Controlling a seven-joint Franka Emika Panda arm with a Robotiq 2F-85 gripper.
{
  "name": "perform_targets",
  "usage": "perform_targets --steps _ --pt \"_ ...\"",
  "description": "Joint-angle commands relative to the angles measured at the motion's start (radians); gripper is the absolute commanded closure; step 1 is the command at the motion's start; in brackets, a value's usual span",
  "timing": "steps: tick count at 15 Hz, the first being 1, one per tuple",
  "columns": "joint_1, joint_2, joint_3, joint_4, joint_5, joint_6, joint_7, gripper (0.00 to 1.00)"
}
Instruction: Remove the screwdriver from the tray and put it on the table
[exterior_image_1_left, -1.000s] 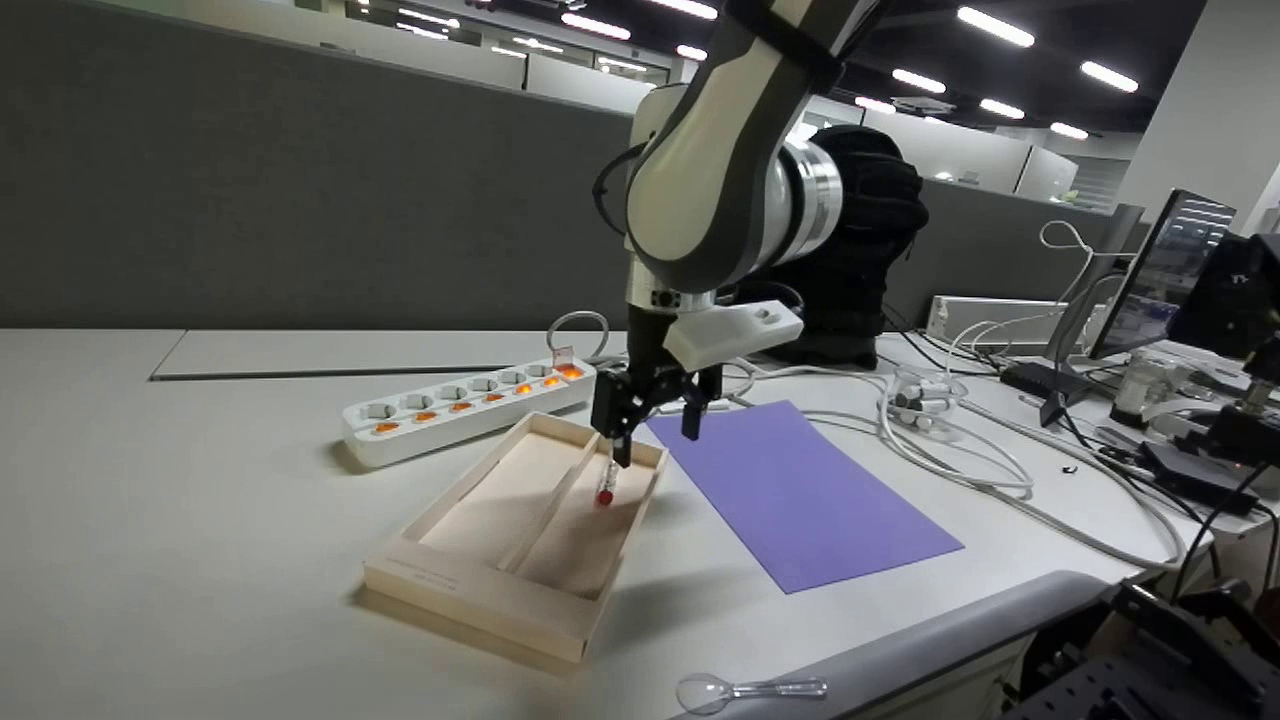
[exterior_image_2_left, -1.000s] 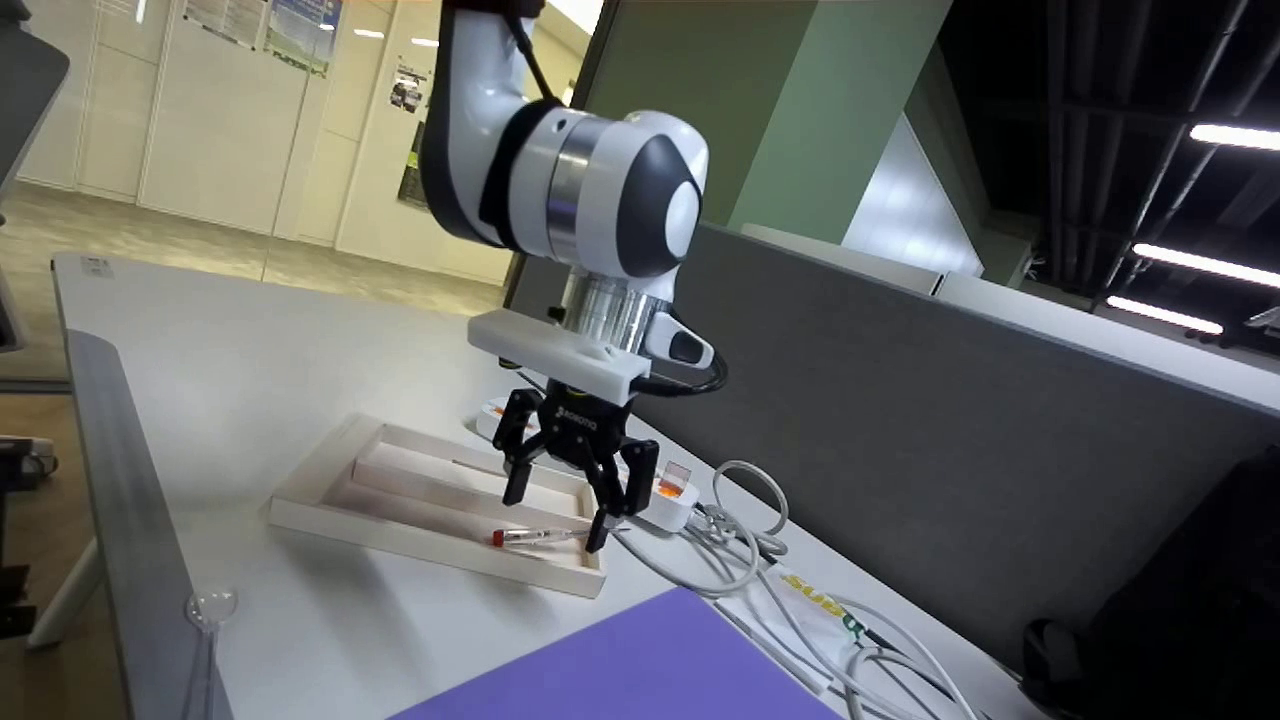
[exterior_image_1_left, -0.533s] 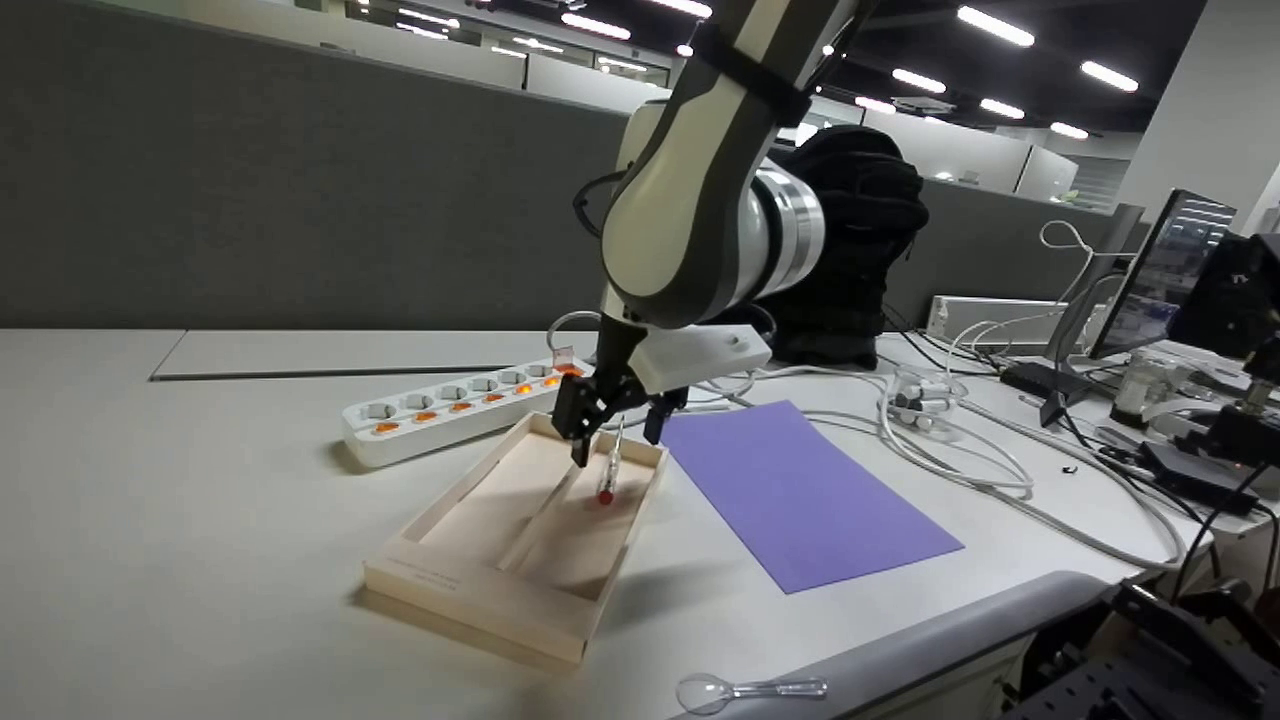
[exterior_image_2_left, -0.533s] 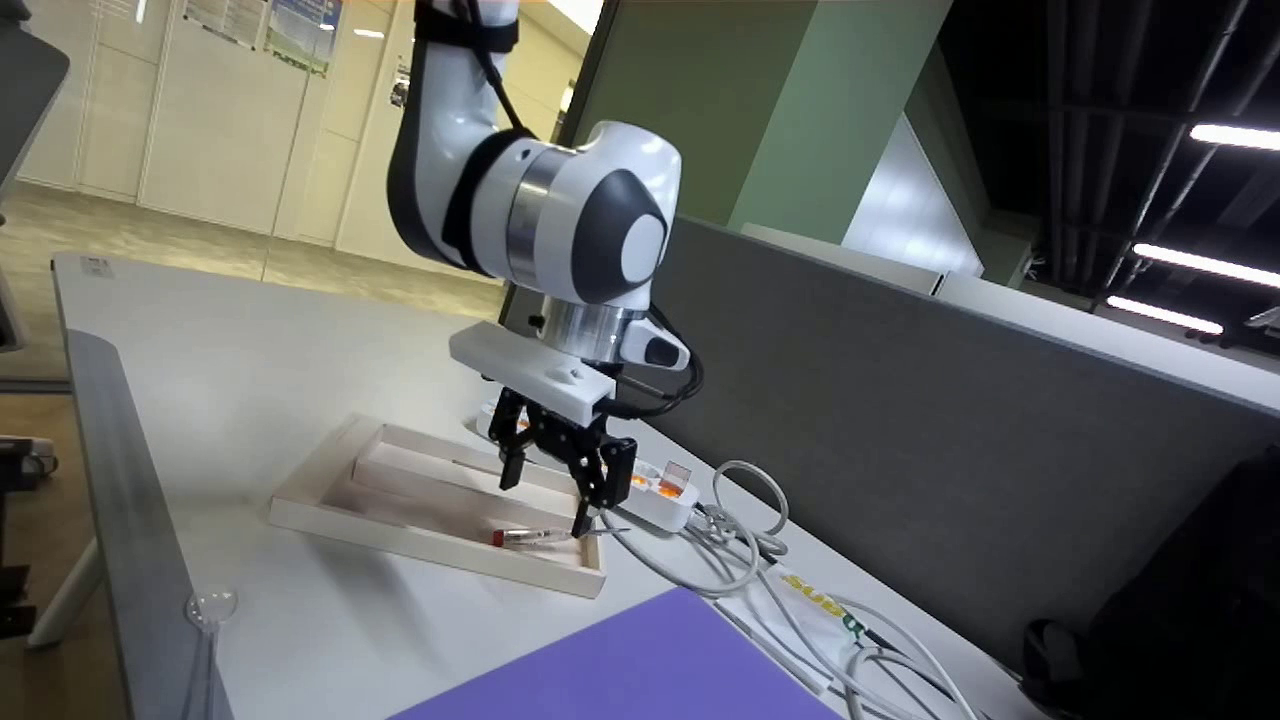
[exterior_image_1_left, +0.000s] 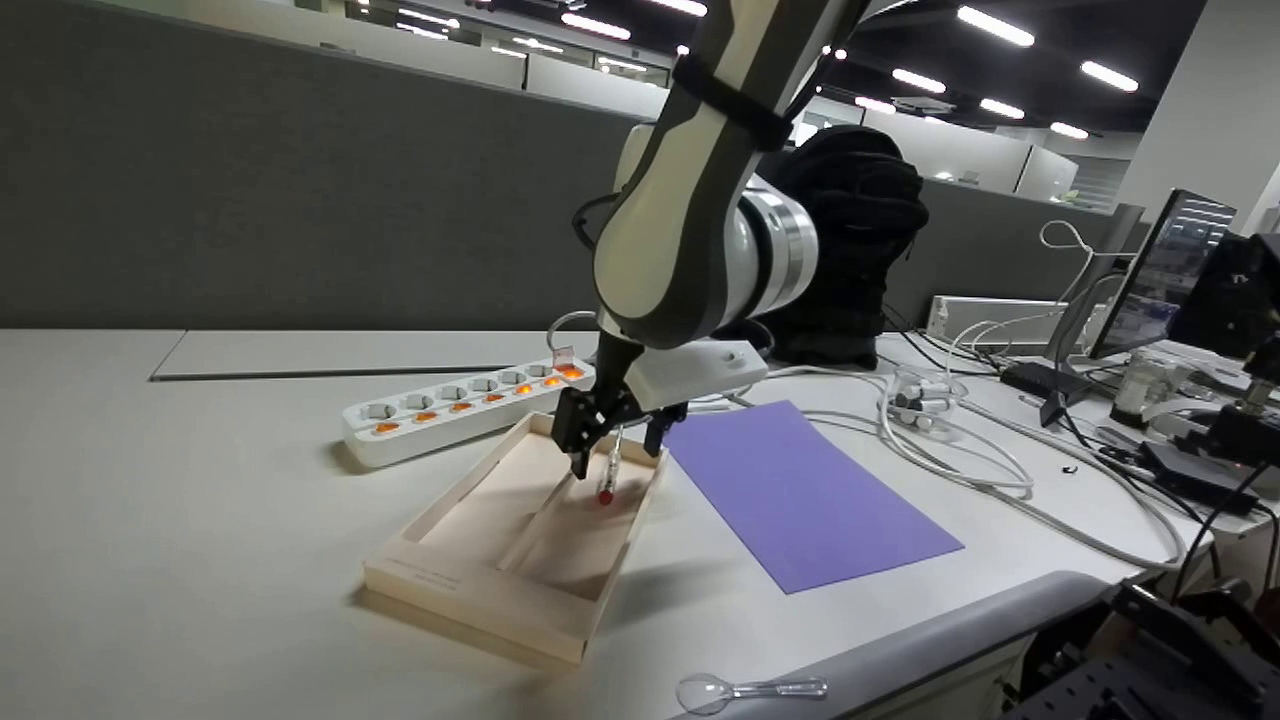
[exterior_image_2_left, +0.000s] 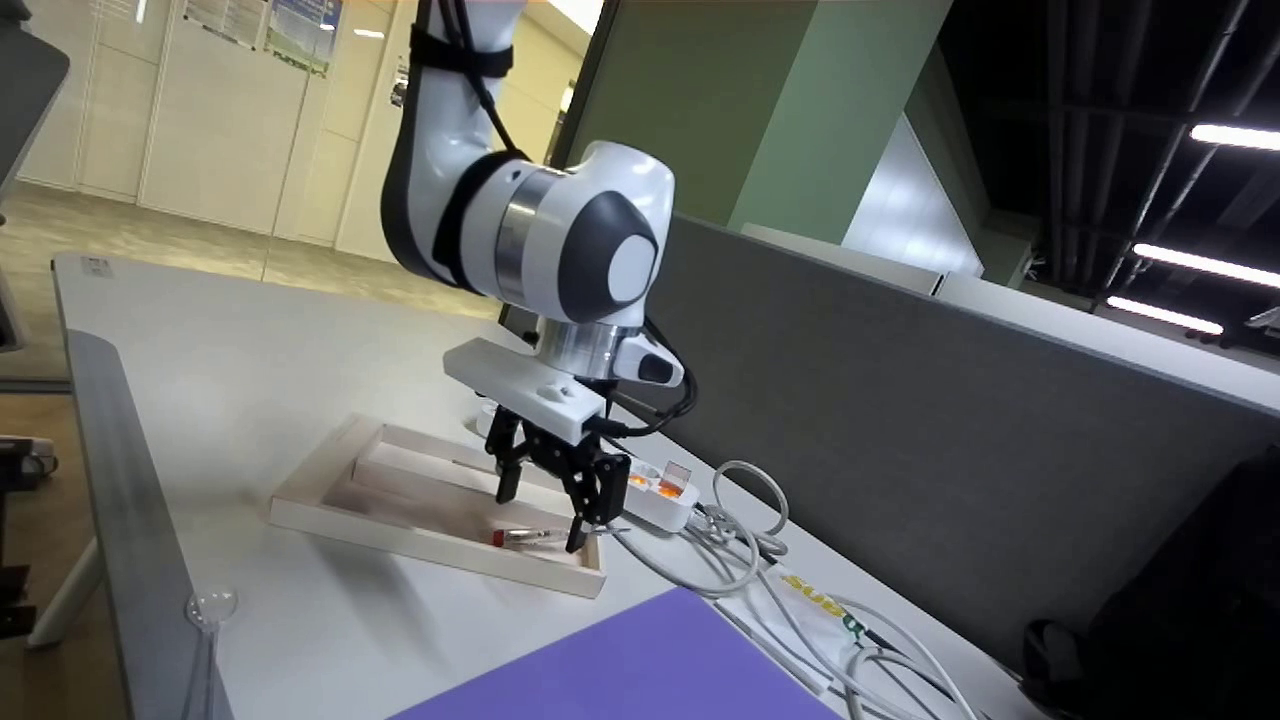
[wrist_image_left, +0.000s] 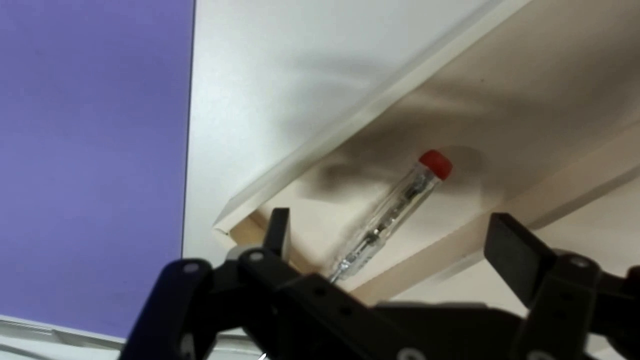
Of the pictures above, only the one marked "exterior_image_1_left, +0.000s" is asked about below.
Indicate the white power strip orange switches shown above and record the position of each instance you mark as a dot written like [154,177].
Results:
[450,412]

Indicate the clear plastic spoon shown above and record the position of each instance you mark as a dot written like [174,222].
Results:
[706,695]

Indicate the computer monitor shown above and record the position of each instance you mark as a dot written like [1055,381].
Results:
[1167,270]

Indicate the black office chair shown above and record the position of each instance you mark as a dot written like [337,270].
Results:
[865,205]

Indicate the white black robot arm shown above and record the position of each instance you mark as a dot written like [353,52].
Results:
[692,239]

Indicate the purple paper sheet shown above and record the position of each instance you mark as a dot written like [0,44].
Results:
[801,504]

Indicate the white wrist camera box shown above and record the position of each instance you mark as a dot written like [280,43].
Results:
[665,378]

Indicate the white box on desk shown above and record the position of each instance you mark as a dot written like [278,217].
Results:
[994,321]

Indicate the beige wooden tray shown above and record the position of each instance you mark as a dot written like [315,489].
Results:
[516,554]

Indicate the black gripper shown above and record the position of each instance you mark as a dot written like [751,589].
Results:
[591,412]

